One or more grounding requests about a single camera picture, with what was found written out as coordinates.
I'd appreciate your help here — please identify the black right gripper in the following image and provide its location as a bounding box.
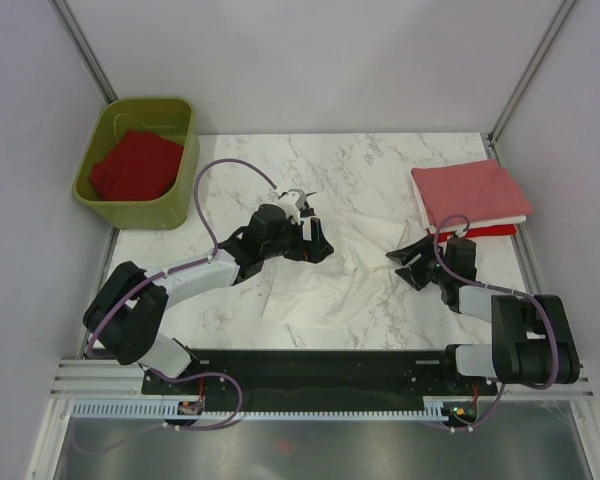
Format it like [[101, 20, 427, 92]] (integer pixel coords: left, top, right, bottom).
[[386, 234, 451, 291]]

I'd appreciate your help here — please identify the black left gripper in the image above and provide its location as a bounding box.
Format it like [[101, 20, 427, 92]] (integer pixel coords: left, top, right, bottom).
[[262, 215, 333, 265]]

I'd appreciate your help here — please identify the white printed t-shirt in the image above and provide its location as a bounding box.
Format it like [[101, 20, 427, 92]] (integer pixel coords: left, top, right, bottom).
[[262, 193, 425, 329]]

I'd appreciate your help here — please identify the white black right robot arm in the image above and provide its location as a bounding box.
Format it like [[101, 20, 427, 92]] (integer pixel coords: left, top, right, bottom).
[[386, 235, 581, 394]]

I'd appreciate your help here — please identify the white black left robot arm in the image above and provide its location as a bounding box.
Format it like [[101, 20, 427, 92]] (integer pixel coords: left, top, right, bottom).
[[83, 204, 334, 393]]

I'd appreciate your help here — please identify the red folded t-shirt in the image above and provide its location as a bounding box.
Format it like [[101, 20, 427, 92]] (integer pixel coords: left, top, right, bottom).
[[429, 223, 517, 245]]

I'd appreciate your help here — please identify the white folded t-shirt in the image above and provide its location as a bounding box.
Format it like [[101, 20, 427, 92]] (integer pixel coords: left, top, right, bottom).
[[411, 179, 527, 234]]

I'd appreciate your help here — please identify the pink folded t-shirt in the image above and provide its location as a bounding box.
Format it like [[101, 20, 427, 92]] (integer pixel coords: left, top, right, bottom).
[[411, 159, 532, 227]]

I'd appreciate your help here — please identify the olive green plastic bin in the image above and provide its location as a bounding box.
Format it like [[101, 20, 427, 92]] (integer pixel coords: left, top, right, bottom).
[[73, 97, 200, 230]]

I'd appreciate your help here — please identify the dark red t-shirt in bin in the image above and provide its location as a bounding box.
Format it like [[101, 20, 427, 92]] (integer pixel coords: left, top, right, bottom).
[[89, 129, 184, 201]]

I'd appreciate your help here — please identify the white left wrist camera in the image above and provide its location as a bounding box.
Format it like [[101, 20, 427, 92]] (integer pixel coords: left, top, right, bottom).
[[276, 188, 310, 224]]

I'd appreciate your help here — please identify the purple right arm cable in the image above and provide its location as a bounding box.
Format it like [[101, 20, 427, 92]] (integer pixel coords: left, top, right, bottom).
[[432, 214, 564, 434]]

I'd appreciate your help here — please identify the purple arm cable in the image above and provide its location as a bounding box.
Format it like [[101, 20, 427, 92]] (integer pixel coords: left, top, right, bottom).
[[84, 158, 284, 455], [432, 214, 564, 434]]

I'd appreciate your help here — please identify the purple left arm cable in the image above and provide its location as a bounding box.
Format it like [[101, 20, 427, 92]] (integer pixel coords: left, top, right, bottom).
[[84, 158, 284, 455]]

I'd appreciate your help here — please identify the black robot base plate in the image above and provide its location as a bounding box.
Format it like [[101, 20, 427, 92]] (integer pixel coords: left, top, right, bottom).
[[142, 349, 496, 412]]

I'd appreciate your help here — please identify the right aluminium frame post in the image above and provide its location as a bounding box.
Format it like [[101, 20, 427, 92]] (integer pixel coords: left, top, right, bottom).
[[481, 0, 580, 151]]

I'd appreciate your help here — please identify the aluminium frame post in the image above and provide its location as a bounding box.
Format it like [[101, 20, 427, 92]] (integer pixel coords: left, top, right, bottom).
[[481, 0, 580, 151], [49, 0, 118, 104]]

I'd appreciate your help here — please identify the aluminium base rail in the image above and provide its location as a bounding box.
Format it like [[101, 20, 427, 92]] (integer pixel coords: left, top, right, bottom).
[[27, 352, 146, 480]]

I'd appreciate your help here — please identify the left aluminium frame post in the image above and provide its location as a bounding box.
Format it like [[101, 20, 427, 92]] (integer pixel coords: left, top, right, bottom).
[[49, 0, 118, 104]]

